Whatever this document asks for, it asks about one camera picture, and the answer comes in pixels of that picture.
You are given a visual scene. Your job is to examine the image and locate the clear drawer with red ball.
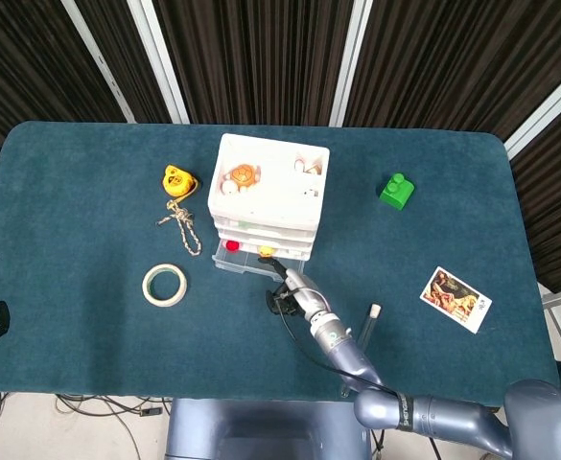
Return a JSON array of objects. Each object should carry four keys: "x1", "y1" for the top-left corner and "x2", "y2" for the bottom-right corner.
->
[{"x1": 211, "y1": 238, "x2": 314, "y2": 284}]

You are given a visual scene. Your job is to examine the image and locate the clear drawer without marker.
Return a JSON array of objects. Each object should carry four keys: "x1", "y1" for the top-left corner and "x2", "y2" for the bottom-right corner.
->
[{"x1": 216, "y1": 228, "x2": 317, "y2": 248}]

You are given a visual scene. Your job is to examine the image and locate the yellow tape measure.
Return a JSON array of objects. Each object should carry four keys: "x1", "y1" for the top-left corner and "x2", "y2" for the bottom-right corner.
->
[{"x1": 162, "y1": 164, "x2": 200, "y2": 198}]

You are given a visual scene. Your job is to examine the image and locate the white plastic drawer cabinet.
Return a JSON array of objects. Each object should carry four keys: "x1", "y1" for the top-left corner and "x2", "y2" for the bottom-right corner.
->
[{"x1": 206, "y1": 132, "x2": 332, "y2": 263}]

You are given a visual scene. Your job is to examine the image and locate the orange turtle toy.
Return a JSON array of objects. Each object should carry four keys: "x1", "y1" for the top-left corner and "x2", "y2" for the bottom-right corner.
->
[{"x1": 220, "y1": 164, "x2": 263, "y2": 196}]

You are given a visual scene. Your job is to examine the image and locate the clear drawer with marker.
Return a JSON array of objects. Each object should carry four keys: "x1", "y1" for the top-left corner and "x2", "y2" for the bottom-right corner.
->
[{"x1": 211, "y1": 215, "x2": 320, "y2": 237}]

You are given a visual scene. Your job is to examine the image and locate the braided beige rope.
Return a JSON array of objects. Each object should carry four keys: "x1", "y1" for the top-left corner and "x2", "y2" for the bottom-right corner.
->
[{"x1": 155, "y1": 197, "x2": 203, "y2": 257}]

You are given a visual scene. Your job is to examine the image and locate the green toy building block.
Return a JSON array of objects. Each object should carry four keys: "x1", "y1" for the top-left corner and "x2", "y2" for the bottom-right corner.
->
[{"x1": 378, "y1": 172, "x2": 416, "y2": 212}]

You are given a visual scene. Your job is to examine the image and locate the picture card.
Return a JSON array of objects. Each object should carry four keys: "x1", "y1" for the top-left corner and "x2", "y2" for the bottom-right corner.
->
[{"x1": 419, "y1": 265, "x2": 494, "y2": 335}]

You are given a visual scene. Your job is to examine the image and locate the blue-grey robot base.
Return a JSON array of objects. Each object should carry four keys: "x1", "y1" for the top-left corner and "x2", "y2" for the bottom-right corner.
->
[{"x1": 164, "y1": 397, "x2": 373, "y2": 460}]

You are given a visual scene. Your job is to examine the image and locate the clear test tube white cap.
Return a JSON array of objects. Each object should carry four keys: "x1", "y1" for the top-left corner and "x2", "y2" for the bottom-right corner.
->
[{"x1": 339, "y1": 303, "x2": 383, "y2": 399}]

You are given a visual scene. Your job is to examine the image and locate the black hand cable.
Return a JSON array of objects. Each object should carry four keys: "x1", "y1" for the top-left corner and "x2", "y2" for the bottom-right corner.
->
[{"x1": 272, "y1": 290, "x2": 402, "y2": 398}]

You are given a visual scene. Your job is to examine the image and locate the beige masking tape roll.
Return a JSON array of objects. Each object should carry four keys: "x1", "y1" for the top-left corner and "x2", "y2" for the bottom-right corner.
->
[{"x1": 141, "y1": 263, "x2": 189, "y2": 308}]

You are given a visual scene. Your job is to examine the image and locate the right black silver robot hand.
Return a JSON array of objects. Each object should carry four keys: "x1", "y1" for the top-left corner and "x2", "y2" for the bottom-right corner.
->
[{"x1": 258, "y1": 257, "x2": 333, "y2": 328}]

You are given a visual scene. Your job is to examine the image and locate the white frame post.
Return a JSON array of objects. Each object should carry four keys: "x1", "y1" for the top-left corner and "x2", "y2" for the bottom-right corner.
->
[
  {"x1": 503, "y1": 57, "x2": 561, "y2": 160},
  {"x1": 126, "y1": 0, "x2": 191, "y2": 126},
  {"x1": 328, "y1": 0, "x2": 374, "y2": 128},
  {"x1": 60, "y1": 0, "x2": 138, "y2": 124}
]

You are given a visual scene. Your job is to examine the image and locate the teal table cloth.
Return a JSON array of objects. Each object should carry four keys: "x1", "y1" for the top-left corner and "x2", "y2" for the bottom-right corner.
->
[{"x1": 0, "y1": 120, "x2": 561, "y2": 409}]

